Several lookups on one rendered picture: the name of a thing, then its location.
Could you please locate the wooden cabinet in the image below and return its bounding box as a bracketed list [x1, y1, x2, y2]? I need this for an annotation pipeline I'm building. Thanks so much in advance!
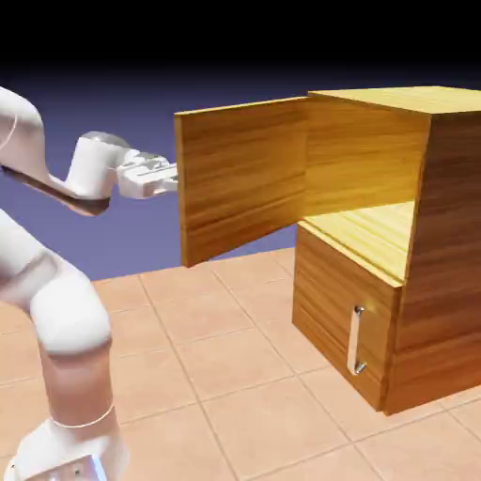
[291, 85, 481, 416]

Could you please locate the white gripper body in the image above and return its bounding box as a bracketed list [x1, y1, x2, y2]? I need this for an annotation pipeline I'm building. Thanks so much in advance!
[116, 159, 179, 200]

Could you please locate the wooden cabinet door with handle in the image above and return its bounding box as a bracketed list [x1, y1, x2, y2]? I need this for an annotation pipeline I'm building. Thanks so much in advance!
[291, 221, 403, 411]

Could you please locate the wooden cabinet door without handle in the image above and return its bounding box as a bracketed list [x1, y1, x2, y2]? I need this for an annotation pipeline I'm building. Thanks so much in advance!
[173, 96, 312, 269]

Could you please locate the silver metal handle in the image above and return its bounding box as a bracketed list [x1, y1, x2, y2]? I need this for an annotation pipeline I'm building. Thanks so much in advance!
[347, 304, 367, 376]

